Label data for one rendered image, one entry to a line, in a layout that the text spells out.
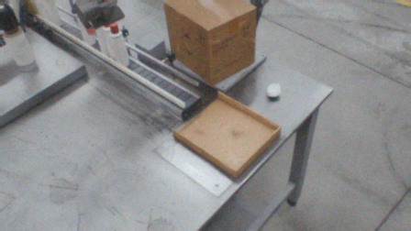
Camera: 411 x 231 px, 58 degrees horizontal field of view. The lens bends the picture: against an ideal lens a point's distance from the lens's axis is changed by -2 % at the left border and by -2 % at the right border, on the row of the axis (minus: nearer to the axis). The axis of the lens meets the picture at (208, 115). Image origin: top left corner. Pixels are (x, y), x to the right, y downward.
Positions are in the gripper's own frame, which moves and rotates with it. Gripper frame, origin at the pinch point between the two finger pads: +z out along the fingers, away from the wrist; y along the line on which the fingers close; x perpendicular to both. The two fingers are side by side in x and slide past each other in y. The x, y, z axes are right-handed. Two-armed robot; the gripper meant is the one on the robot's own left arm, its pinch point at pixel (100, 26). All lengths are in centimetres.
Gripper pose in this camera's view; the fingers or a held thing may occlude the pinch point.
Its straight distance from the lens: 142.2
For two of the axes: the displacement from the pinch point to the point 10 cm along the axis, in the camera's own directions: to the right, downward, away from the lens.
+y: -7.2, 5.3, -4.5
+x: 5.8, 8.1, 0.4
